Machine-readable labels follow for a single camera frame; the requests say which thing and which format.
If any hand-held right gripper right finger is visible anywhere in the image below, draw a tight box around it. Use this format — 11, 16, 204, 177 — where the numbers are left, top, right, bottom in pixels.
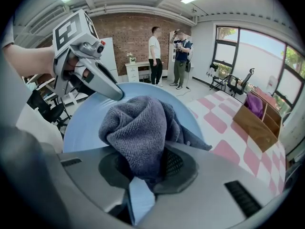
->
137, 143, 286, 229

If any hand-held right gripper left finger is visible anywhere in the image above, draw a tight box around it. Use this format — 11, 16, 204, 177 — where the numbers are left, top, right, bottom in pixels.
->
57, 148, 133, 214

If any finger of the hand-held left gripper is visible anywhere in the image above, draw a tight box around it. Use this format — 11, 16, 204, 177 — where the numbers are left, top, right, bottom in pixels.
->
80, 58, 125, 102

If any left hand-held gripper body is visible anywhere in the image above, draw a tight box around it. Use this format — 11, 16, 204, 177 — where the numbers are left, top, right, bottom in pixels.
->
52, 9, 106, 98

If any blue plastic basin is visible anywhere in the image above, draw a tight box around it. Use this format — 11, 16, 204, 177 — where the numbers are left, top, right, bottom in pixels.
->
62, 81, 205, 225

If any dark blue cloth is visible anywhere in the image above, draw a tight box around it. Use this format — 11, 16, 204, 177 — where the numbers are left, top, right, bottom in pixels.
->
98, 95, 213, 193

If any person's left forearm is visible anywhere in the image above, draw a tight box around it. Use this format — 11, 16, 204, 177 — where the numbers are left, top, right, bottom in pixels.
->
1, 44, 57, 77

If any purple cloth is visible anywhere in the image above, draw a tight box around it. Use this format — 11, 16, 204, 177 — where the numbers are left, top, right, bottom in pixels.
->
245, 92, 264, 119

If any person's left hand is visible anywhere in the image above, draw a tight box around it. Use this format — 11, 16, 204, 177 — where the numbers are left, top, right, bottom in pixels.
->
62, 53, 94, 82

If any grey refrigerator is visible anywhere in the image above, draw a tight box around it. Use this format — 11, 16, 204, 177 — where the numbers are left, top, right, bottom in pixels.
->
97, 37, 119, 83

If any white desk with drawers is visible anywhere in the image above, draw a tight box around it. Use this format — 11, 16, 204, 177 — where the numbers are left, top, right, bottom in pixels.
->
125, 61, 165, 83

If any white open rack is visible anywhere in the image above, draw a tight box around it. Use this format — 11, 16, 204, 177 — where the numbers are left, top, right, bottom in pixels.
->
23, 75, 89, 105

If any black swivel chair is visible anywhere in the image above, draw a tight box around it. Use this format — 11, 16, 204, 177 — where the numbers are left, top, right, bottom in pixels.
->
27, 89, 72, 135

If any pink white checkered tablecloth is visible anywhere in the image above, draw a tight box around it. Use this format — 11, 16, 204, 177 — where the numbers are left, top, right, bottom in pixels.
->
185, 89, 286, 198

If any person's pale shirt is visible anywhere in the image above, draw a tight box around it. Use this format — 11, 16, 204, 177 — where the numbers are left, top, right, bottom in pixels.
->
15, 103, 64, 154

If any wooden divided organizer box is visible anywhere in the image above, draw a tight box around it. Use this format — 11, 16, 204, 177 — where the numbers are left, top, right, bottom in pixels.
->
232, 89, 283, 153

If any black folding chair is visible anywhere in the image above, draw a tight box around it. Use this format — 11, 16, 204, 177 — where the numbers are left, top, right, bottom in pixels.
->
209, 74, 228, 90

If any black office chair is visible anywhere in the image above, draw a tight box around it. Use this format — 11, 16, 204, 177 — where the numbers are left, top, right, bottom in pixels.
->
226, 68, 255, 96

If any large black-framed window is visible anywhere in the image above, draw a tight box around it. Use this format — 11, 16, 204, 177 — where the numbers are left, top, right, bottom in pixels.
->
212, 25, 305, 119

